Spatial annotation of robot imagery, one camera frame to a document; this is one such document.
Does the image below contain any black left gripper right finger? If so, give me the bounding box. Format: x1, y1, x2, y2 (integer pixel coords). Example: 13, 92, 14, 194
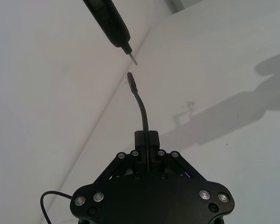
148, 131, 208, 186

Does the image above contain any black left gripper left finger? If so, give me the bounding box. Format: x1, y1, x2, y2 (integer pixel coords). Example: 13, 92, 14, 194
92, 131, 147, 187

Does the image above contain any black cable with plug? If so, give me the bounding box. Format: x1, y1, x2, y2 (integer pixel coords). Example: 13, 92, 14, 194
126, 71, 152, 173

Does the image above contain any black corded tool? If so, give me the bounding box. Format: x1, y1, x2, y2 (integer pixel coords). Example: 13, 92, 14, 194
82, 0, 139, 67

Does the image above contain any thin dark robot cable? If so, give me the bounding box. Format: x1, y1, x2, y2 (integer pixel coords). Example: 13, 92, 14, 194
40, 191, 73, 224

